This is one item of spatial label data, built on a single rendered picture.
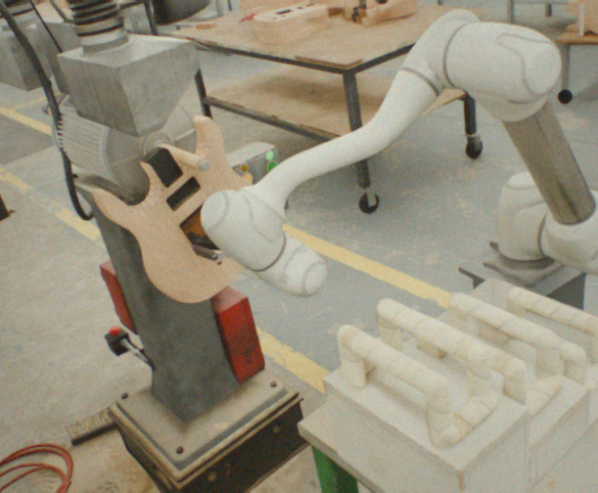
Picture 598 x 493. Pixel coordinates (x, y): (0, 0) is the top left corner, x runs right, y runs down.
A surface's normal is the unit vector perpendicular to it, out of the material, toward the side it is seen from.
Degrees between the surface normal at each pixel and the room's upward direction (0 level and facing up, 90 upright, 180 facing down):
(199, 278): 89
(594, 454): 0
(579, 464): 0
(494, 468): 90
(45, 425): 0
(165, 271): 89
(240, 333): 90
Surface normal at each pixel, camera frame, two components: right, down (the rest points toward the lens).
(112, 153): 0.20, 0.36
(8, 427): -0.18, -0.85
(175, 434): -0.47, -0.60
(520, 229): -0.80, 0.38
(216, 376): 0.61, 0.15
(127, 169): 0.54, 0.37
